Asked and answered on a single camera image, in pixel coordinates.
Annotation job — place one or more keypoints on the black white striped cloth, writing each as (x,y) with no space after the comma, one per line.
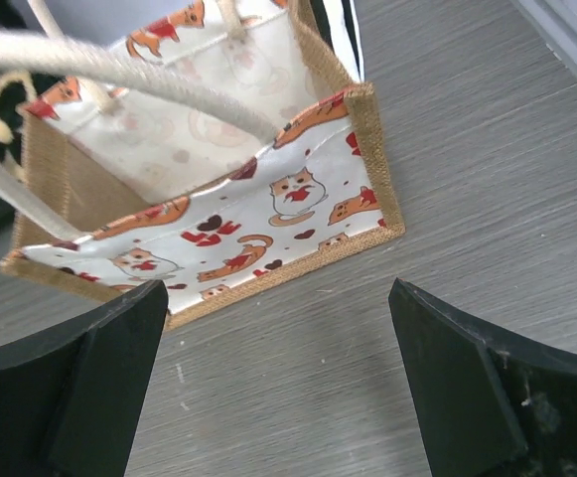
(338,25)

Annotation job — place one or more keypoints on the cat print canvas bag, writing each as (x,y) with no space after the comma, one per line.
(223,149)

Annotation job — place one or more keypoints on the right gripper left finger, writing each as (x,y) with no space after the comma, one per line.
(72,394)

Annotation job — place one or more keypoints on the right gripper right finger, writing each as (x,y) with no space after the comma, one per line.
(489,402)

